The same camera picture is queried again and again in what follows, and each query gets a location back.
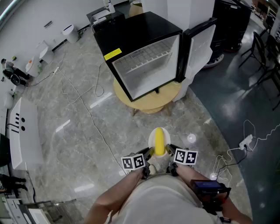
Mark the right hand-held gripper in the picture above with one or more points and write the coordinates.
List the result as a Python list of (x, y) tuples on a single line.
[(186, 157)]

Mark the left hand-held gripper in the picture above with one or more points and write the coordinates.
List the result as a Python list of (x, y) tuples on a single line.
[(133, 162)]

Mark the white plate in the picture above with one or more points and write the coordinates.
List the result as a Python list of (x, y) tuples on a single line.
[(167, 137)]

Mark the black mini fridge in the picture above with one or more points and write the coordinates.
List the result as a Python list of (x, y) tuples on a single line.
[(135, 30)]

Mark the person's left forearm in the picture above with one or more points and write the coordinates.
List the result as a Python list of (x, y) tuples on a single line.
[(118, 190)]

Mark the person's right forearm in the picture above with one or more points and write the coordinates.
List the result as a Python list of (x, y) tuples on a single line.
[(186, 172)]

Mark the person's white shoe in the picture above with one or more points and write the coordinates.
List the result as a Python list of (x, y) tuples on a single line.
[(152, 170)]

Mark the person's trouser legs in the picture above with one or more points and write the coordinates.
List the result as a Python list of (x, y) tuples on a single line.
[(162, 164)]

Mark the person's beige shirt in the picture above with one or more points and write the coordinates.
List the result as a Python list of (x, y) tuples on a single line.
[(162, 201)]

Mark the black wrist-mounted screen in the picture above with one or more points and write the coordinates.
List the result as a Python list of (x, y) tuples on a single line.
[(205, 186)]

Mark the round wooden table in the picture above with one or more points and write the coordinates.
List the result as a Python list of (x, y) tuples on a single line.
[(151, 100)]

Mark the white console table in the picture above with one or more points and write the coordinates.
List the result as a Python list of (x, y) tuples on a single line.
[(26, 142)]

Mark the small white power strip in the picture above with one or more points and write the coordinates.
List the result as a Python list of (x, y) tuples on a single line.
[(56, 70)]

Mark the black table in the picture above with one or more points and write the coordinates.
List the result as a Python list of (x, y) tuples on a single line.
[(275, 63)]

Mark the black chair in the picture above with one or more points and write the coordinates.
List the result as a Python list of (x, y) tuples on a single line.
[(259, 43)]

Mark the black desk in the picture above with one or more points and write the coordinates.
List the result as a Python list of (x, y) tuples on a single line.
[(109, 22)]

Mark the tall black machine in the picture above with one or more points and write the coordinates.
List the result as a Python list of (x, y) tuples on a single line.
[(229, 22)]

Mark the white trash bin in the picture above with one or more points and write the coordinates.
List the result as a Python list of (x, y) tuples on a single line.
[(71, 33)]

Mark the wooden stool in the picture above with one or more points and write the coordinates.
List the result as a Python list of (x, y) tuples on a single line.
[(135, 11)]

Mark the white power adapter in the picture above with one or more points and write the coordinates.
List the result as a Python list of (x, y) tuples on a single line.
[(98, 19)]

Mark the white stool with orange spot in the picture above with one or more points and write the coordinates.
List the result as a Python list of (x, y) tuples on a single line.
[(32, 67)]

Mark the white bottle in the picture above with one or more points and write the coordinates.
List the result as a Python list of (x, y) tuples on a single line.
[(111, 7)]

